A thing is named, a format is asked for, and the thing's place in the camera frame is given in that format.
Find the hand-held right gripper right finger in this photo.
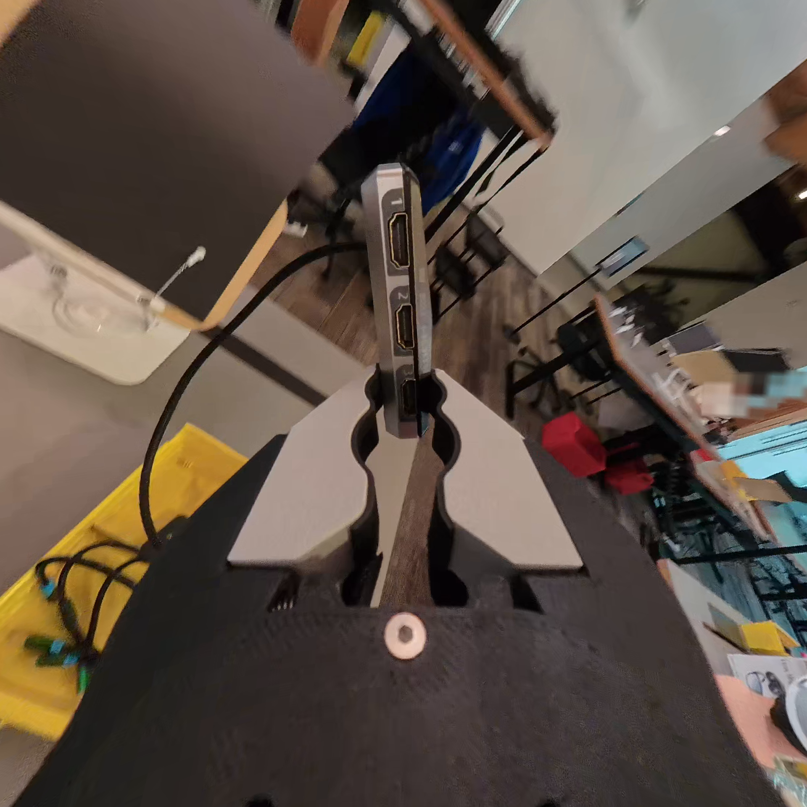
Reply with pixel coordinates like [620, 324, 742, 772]
[429, 367, 585, 607]

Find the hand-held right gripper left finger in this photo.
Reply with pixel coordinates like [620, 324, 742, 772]
[227, 366, 384, 607]

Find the yellow plastic bin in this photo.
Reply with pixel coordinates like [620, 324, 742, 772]
[0, 422, 248, 744]

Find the thick braided hdmi cable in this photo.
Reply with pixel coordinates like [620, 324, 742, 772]
[25, 555, 102, 668]
[60, 542, 153, 696]

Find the red plastic crate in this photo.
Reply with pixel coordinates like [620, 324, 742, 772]
[604, 444, 655, 497]
[541, 413, 607, 478]

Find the long wooden desk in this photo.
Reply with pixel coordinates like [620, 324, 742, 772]
[591, 295, 779, 543]

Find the wood edged black board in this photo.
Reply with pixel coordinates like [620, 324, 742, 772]
[0, 0, 355, 333]

